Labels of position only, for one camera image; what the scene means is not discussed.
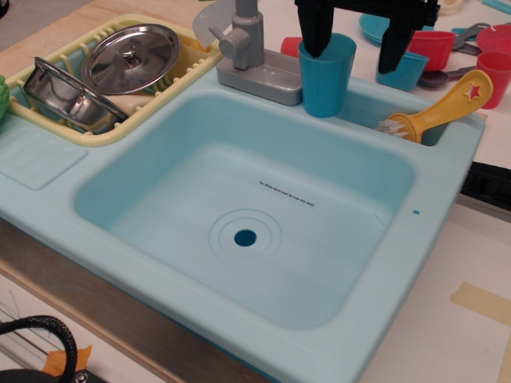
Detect cream plastic object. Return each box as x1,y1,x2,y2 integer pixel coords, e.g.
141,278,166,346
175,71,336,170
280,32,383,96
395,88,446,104
438,0,465,16

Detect red plastic bowl cup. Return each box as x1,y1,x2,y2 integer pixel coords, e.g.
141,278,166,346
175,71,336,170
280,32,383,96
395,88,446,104
407,30,456,72

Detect grey plastic utensil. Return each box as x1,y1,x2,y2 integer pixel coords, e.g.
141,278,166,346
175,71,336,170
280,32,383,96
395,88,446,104
452,23,489,56

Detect steel pot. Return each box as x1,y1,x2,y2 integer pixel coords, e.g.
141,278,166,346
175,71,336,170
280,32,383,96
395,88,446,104
23,57,129,135

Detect red cup behind faucet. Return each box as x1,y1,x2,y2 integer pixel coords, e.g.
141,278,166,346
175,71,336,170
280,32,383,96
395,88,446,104
280,37,303,57

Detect green toy at left edge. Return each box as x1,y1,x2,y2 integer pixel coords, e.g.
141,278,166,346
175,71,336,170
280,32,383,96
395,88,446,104
0,75,10,120

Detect yellow dish brush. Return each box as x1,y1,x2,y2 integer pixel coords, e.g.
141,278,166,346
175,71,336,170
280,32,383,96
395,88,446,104
377,69,493,144

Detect yellow dish rack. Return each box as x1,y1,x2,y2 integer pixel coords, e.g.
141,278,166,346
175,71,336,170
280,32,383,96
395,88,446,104
6,14,223,147

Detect grey plastic spoon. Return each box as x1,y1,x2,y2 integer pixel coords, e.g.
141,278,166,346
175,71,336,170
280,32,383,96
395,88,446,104
418,66,476,89

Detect steel pot lid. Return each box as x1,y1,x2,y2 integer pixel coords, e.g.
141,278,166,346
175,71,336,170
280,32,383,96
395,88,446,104
81,23,180,95

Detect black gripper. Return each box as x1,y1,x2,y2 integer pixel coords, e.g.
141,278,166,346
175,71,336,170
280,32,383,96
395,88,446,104
295,0,439,74

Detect light blue toy sink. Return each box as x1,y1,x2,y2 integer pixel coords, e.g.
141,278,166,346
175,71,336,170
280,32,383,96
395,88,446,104
1,71,485,382

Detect red plastic cup right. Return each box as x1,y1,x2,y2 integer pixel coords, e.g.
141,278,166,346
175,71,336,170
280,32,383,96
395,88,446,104
476,51,510,109

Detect red bowl far right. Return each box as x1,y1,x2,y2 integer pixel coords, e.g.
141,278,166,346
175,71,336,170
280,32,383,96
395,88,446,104
476,24,511,54

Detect black braided cable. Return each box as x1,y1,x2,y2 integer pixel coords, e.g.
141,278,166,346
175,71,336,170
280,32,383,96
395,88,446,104
0,314,78,383

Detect black bar at right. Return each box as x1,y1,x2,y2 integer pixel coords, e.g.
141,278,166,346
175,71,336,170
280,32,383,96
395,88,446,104
461,162,510,211

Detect short blue plastic cup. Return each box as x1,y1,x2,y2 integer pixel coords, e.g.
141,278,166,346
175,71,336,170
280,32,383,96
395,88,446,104
375,52,430,92

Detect grey plastic plate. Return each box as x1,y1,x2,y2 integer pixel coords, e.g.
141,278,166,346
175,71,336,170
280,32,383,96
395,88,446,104
192,0,236,48

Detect orange tape piece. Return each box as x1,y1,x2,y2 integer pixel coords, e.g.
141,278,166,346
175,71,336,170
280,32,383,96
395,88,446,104
42,345,93,377

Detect grey toy faucet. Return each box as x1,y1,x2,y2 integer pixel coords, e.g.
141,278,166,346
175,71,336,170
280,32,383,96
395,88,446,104
209,1,302,106

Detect tall blue plastic cup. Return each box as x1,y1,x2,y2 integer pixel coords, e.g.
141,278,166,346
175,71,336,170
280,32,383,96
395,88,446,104
299,34,357,118

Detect blue plastic plates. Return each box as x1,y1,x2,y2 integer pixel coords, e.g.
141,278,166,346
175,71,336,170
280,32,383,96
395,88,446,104
358,13,435,45

